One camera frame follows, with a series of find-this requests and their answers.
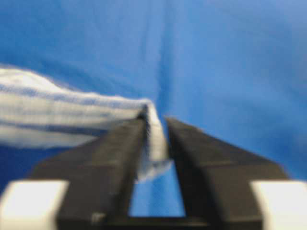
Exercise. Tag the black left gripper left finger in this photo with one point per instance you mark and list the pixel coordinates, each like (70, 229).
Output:
(101, 176)

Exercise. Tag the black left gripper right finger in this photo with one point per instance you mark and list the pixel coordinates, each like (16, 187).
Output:
(215, 176)

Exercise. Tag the white blue-striped towel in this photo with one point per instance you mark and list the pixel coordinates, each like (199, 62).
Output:
(37, 113)

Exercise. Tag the blue table cloth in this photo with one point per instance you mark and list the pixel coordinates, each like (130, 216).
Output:
(235, 68)

